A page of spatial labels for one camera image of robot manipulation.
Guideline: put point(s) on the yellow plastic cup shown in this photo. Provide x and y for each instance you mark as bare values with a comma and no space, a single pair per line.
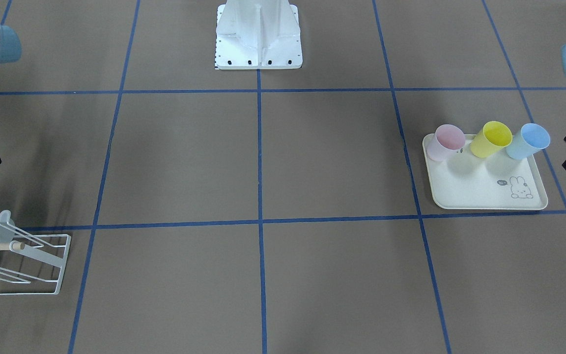
493,137

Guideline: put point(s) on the pink plastic cup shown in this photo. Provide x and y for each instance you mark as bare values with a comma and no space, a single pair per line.
446,142

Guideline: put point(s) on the beige plastic tray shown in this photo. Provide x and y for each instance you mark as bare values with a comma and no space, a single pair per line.
466,182

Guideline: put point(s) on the white wire cup rack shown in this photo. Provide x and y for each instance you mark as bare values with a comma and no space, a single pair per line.
34,264

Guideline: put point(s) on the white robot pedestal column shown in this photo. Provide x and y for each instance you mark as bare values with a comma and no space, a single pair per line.
258,35

